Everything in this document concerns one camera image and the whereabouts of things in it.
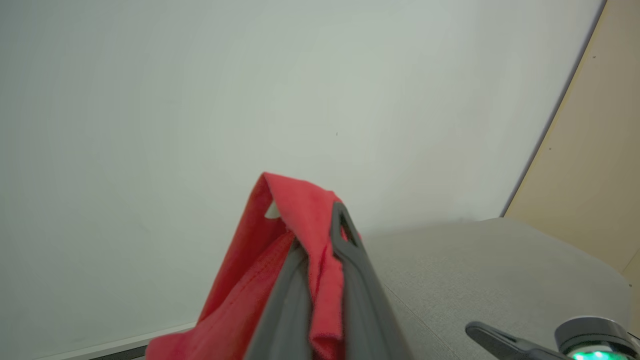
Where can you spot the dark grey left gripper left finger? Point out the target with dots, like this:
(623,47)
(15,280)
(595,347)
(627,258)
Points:
(282,320)

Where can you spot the grey gripper body green band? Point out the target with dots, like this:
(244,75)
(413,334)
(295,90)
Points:
(597,340)

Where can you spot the red cloth garment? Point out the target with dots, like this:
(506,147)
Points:
(250,295)

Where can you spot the grey fabric sofa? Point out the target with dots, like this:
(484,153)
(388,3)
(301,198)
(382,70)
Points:
(490,280)

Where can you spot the dark grey pointed left gripper right finger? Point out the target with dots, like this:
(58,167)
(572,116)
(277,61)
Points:
(510,342)

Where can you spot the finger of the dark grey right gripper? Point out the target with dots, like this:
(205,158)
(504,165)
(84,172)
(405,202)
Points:
(362,300)

